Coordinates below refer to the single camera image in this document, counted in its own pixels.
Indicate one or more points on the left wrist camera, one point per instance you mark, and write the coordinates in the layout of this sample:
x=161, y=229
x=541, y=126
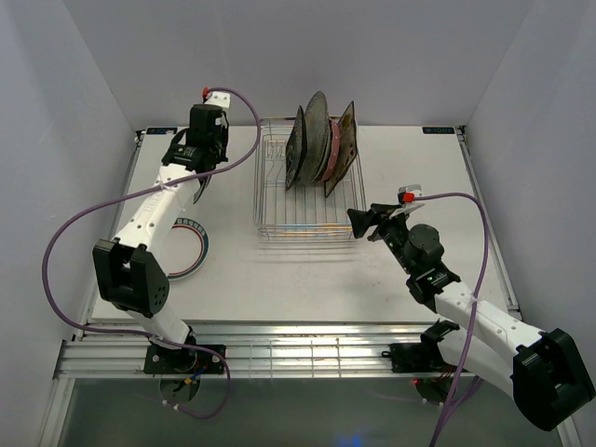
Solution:
x=216, y=97

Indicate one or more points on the white plate green rim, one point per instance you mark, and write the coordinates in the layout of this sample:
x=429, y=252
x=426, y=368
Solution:
x=186, y=248

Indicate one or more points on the left blue table label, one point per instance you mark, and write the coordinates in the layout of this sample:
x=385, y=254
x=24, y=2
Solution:
x=161, y=131

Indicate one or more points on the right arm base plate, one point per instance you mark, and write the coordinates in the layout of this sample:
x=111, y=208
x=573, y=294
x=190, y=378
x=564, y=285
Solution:
x=415, y=358

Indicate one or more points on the wire dish rack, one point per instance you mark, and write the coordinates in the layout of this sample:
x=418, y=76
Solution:
x=302, y=213

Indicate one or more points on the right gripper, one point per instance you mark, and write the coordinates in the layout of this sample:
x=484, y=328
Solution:
x=378, y=215

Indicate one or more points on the blue table label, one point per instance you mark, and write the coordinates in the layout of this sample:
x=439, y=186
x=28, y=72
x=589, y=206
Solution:
x=431, y=130
x=161, y=131

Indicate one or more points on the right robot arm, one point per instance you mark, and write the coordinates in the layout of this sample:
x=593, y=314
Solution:
x=542, y=372

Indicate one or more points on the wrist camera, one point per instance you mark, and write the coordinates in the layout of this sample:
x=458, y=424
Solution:
x=216, y=97
x=407, y=195

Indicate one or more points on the teal square plate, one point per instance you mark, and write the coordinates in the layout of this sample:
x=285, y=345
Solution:
x=203, y=183

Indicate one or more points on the mint green flower plate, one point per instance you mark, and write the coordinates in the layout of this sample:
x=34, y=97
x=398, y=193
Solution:
x=325, y=155

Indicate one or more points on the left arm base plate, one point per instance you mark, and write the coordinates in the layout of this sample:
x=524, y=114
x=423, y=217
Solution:
x=162, y=360

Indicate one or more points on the large speckled round plate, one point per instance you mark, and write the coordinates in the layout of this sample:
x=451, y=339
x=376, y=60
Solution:
x=316, y=118

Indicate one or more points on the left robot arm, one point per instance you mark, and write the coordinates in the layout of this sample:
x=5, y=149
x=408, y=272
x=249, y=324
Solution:
x=129, y=274

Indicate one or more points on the pink polka dot plate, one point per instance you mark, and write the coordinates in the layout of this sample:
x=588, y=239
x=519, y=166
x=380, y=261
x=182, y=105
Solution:
x=333, y=153

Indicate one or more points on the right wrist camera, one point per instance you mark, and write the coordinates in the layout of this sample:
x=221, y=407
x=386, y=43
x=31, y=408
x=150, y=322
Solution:
x=407, y=195

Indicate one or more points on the right blue table label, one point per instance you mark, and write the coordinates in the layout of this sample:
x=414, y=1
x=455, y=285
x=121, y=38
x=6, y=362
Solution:
x=431, y=130

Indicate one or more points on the cream flower square plate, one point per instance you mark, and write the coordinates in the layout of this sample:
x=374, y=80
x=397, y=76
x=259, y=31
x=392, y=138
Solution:
x=348, y=148

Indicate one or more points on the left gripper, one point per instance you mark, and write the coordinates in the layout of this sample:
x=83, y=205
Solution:
x=224, y=134

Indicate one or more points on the black floral square plate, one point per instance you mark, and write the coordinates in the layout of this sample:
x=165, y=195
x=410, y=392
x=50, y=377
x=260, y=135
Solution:
x=295, y=149

